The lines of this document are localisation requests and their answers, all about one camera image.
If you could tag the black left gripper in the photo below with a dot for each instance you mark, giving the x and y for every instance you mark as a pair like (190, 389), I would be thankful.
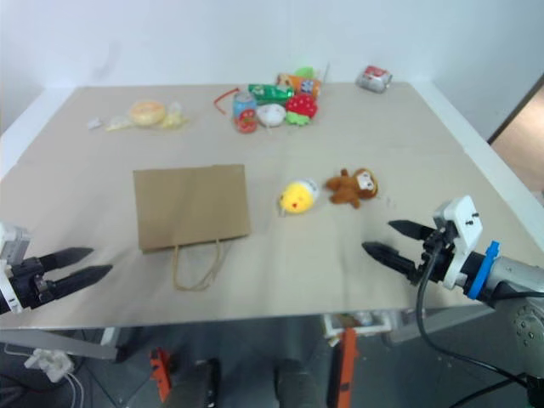
(30, 282)

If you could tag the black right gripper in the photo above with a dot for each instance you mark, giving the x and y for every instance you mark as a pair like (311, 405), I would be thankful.
(438, 259)

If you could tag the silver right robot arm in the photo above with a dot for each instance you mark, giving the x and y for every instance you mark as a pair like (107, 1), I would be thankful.
(516, 274)

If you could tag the brown paper bag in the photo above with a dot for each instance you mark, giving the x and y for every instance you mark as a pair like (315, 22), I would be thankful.
(191, 206)

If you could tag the orange snack box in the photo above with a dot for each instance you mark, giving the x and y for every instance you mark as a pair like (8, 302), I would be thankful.
(302, 83)

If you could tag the green snack packet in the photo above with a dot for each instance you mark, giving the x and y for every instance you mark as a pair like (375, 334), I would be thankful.
(270, 92)

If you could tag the brown monkey plush toy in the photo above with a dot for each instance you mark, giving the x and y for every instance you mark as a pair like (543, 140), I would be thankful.
(350, 187)

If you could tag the white box under table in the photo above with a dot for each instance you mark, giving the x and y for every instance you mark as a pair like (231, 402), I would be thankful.
(361, 323)

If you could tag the white plastic connector block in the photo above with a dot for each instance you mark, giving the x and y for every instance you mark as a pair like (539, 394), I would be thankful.
(47, 363)

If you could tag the yellow chick plush toy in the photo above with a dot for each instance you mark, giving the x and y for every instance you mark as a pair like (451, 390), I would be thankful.
(297, 197)

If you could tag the orange bar clamp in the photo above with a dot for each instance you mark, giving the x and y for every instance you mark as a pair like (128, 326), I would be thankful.
(348, 365)
(161, 374)

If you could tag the silver red wrapped package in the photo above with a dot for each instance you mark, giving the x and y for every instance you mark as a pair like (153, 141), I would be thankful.
(374, 78)

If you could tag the orange toy bread bun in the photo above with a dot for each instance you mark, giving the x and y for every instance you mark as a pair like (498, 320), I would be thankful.
(147, 112)

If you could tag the red strawberry plush toy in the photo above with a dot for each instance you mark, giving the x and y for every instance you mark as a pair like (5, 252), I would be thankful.
(302, 105)

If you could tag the brown wooden door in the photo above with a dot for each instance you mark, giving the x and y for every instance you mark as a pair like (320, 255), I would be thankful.
(520, 115)

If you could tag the dark rounded shape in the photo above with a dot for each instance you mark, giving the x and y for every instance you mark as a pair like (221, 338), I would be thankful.
(297, 384)

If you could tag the yellow clear snack packet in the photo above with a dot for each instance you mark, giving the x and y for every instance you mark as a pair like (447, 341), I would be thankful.
(174, 119)

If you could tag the white round plush toy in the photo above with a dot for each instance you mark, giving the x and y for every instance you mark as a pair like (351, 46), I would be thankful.
(270, 115)

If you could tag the bright green plastic toy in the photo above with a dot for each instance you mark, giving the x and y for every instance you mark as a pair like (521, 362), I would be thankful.
(306, 72)

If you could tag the blue drink can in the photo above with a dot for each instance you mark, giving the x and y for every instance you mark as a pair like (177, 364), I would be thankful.
(244, 104)

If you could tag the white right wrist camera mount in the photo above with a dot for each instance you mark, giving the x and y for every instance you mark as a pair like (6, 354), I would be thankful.
(465, 221)

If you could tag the grey table frame bar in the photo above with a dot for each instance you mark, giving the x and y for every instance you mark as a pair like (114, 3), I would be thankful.
(64, 345)

